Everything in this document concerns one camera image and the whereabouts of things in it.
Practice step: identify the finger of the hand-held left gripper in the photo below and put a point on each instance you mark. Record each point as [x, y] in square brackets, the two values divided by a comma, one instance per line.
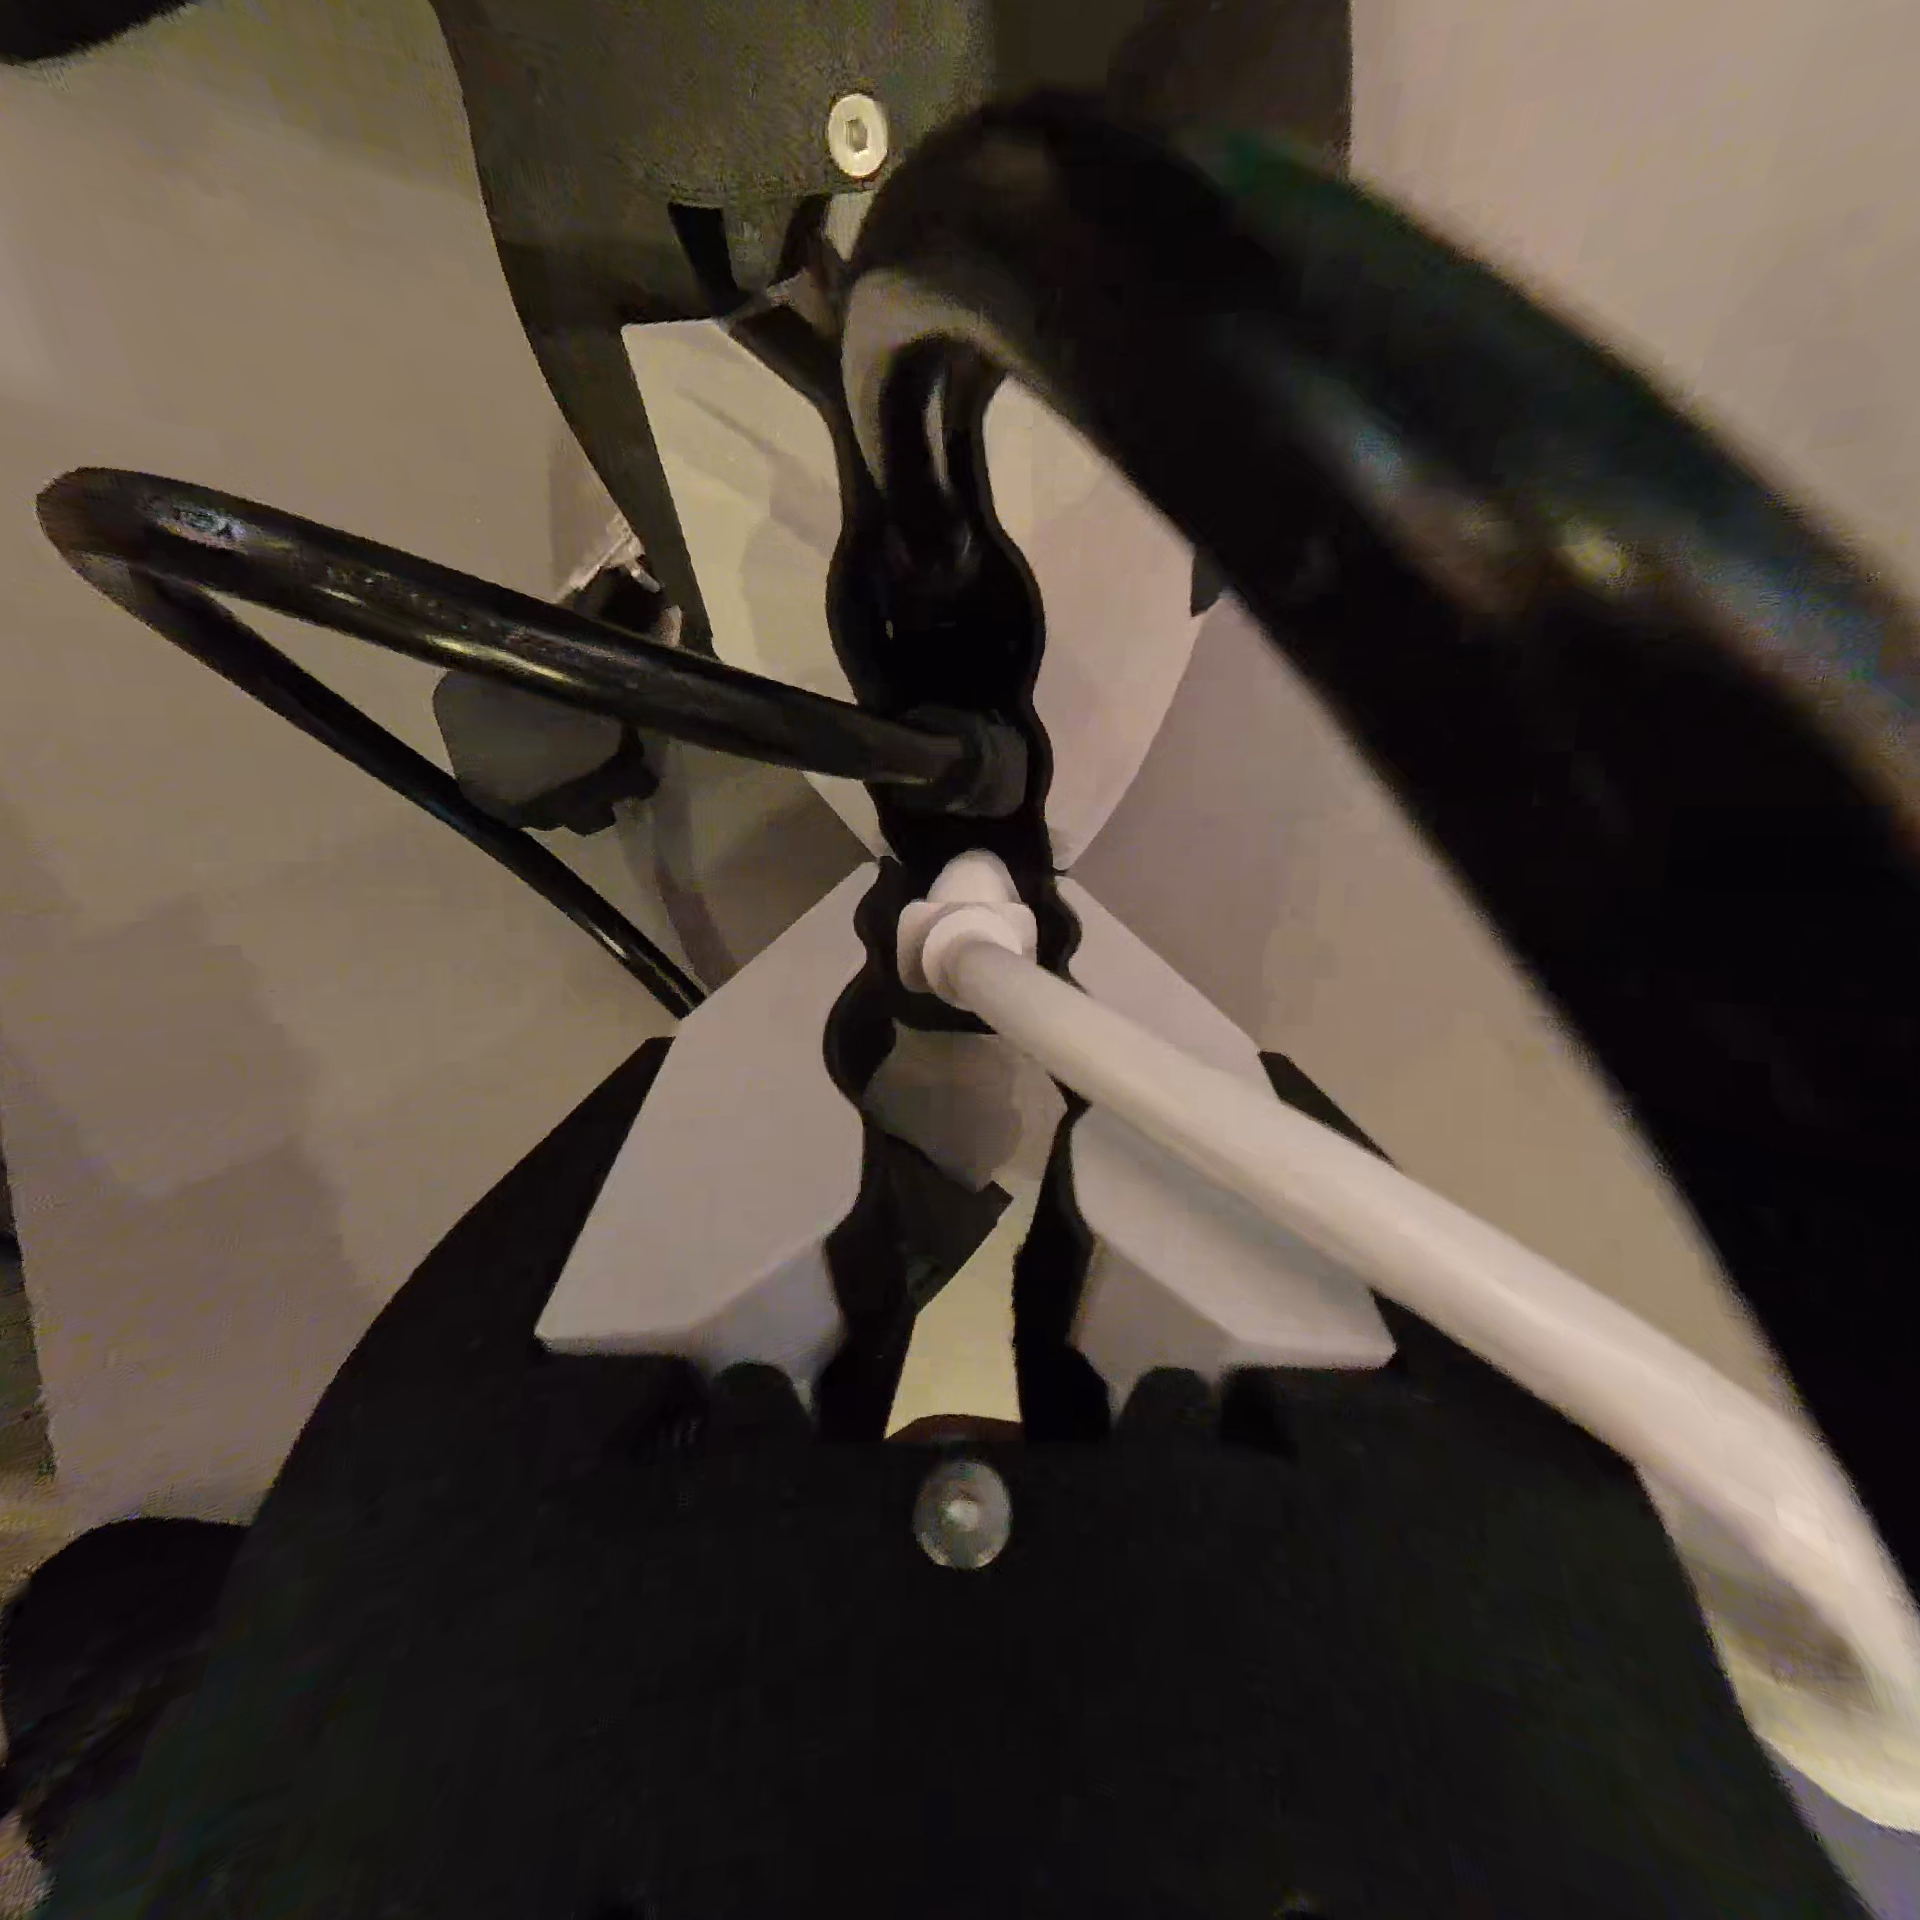
[1110, 674]
[750, 524]

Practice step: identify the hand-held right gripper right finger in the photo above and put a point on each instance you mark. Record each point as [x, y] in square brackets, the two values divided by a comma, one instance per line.
[1185, 1289]

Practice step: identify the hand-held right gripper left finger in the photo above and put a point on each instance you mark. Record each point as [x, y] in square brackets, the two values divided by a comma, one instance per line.
[706, 1213]

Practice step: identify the black power strip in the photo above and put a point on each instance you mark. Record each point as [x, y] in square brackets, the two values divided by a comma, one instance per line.
[938, 1008]

